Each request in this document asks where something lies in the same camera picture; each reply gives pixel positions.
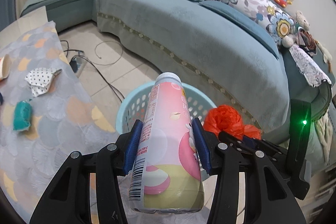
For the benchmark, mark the white lace cloth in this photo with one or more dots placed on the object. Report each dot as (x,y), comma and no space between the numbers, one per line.
(313,74)

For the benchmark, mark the white power strip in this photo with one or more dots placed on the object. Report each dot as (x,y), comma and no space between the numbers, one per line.
(78,63)

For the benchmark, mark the grey scalloped tablecloth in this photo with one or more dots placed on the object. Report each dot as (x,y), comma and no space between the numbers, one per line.
(63,120)

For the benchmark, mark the white sheep plush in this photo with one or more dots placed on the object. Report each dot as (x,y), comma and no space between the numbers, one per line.
(302,21)

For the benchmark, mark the teal blue sofa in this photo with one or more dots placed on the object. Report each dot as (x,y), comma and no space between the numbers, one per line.
(209,45)

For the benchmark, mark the red plastic bag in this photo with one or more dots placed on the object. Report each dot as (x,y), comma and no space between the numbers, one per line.
(227,119)

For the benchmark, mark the white heart-print paper bag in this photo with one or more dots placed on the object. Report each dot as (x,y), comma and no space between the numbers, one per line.
(40,79)

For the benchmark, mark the teal wrapper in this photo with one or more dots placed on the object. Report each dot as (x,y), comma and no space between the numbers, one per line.
(22,116)

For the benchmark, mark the orange paper cup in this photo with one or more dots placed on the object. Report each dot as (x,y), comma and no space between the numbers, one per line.
(5,64)

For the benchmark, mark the light blue plastic basket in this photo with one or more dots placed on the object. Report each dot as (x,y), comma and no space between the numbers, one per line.
(148,101)

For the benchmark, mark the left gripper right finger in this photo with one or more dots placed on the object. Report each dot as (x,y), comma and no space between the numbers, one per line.
(268,197)

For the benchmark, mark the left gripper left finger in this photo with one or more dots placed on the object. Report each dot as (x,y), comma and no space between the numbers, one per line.
(66,199)

